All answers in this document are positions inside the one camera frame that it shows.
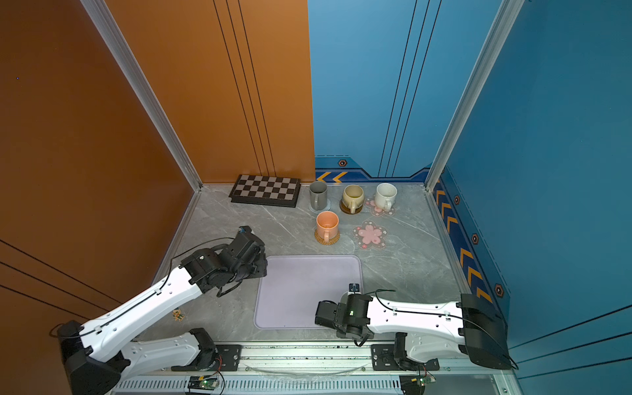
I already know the pink flower coaster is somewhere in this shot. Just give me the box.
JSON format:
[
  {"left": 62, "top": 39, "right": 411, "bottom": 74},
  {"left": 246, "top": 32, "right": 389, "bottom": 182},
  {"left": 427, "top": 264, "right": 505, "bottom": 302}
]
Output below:
[
  {"left": 365, "top": 198, "right": 396, "bottom": 217},
  {"left": 352, "top": 221, "right": 389, "bottom": 250}
]

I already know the orange ceramic mug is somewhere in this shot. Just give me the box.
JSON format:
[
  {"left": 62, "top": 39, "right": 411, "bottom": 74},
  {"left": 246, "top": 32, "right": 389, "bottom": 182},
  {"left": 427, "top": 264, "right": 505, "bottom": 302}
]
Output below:
[{"left": 316, "top": 211, "right": 339, "bottom": 240}]

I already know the grey metal cup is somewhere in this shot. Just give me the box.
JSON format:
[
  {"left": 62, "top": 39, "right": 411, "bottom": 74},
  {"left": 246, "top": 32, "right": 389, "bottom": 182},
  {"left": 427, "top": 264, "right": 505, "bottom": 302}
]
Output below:
[{"left": 309, "top": 180, "right": 329, "bottom": 209}]

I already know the yellow ceramic mug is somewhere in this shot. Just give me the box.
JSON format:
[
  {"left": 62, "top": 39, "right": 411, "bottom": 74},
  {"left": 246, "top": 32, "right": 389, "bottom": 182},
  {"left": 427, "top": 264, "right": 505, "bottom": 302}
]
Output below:
[{"left": 341, "top": 184, "right": 365, "bottom": 212}]

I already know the white ceramic mug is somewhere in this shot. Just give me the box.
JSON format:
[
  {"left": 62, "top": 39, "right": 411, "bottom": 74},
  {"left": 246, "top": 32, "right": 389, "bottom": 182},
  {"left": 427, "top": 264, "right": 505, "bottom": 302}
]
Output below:
[{"left": 375, "top": 183, "right": 398, "bottom": 212}]

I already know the tan rattan round coaster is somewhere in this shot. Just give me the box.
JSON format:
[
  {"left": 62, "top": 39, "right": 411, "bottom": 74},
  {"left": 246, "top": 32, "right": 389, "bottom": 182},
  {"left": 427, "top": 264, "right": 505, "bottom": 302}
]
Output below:
[{"left": 314, "top": 231, "right": 341, "bottom": 245}]

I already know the brown wooden round coaster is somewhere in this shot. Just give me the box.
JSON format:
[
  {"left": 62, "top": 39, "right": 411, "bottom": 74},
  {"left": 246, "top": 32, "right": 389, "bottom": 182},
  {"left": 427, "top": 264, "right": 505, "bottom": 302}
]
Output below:
[{"left": 339, "top": 200, "right": 364, "bottom": 215}]

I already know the light blue woven coaster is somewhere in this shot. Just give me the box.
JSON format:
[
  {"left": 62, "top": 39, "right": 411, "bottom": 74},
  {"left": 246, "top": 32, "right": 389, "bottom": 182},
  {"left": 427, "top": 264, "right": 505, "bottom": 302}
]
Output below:
[{"left": 308, "top": 206, "right": 330, "bottom": 214}]

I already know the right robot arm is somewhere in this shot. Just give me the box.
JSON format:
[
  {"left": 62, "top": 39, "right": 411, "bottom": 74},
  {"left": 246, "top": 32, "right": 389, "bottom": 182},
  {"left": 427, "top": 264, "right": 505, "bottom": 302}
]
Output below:
[{"left": 314, "top": 289, "right": 518, "bottom": 370}]

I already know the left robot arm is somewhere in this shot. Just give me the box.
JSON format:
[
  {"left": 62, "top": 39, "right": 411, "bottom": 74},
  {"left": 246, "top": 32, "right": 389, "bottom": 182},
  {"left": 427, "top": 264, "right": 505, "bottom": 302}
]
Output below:
[{"left": 52, "top": 225, "right": 268, "bottom": 394}]

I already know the lavender plastic tray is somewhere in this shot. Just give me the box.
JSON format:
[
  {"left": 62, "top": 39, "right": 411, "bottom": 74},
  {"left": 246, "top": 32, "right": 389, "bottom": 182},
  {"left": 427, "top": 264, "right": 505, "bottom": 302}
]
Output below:
[{"left": 253, "top": 255, "right": 363, "bottom": 330}]

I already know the small colourful object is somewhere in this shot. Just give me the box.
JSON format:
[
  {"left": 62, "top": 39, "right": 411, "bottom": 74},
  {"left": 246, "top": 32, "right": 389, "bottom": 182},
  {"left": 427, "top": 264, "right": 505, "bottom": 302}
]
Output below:
[{"left": 172, "top": 309, "right": 184, "bottom": 321}]

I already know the folded chessboard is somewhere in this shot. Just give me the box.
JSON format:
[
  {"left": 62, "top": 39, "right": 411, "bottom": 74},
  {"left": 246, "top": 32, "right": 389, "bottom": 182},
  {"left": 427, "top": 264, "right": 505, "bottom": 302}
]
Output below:
[{"left": 229, "top": 174, "right": 301, "bottom": 207}]

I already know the circuit board right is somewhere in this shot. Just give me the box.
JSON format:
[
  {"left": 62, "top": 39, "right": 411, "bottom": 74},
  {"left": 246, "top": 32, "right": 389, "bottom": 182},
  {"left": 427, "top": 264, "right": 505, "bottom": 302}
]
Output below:
[{"left": 398, "top": 375, "right": 436, "bottom": 395}]

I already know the green circuit board left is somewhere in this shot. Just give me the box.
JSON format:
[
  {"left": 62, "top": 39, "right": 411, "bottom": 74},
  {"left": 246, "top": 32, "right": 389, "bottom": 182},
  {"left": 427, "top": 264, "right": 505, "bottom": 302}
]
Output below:
[{"left": 187, "top": 375, "right": 222, "bottom": 394}]

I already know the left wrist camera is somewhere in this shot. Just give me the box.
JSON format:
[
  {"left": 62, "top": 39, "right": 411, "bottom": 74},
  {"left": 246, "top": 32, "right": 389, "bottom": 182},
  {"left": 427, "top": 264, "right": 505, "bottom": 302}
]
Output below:
[{"left": 239, "top": 225, "right": 253, "bottom": 237}]

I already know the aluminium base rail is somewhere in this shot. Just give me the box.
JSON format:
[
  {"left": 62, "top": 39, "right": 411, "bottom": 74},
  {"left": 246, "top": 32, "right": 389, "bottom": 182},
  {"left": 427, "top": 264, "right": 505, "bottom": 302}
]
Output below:
[{"left": 111, "top": 341, "right": 521, "bottom": 394}]

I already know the aluminium frame post left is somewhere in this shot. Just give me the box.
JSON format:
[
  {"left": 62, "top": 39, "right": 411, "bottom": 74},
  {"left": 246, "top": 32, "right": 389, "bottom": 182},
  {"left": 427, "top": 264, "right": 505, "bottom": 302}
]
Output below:
[{"left": 81, "top": 0, "right": 203, "bottom": 193}]

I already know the aluminium frame post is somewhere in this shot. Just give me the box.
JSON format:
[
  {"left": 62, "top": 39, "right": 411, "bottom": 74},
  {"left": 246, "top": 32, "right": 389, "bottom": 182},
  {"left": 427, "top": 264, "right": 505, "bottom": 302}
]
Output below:
[
  {"left": 81, "top": 0, "right": 203, "bottom": 193},
  {"left": 425, "top": 0, "right": 525, "bottom": 194}
]

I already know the aluminium frame post right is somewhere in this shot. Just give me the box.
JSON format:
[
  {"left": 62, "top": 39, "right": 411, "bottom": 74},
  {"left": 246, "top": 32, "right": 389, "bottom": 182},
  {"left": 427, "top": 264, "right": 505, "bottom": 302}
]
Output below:
[{"left": 425, "top": 0, "right": 525, "bottom": 194}]

